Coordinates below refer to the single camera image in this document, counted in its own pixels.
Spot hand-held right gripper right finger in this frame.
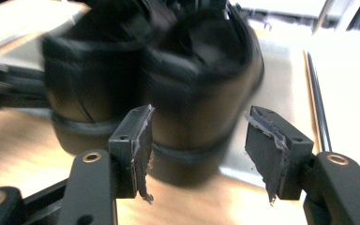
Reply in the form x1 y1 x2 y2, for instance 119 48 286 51
244 105 315 204

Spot black leather shoe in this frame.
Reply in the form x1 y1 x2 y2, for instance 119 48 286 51
41 18 158 158
139 0 265 189

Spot dark metal bar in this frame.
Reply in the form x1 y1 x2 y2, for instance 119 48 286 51
305 51 333 153

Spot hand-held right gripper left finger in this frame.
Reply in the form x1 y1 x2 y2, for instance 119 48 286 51
108 104 156 204

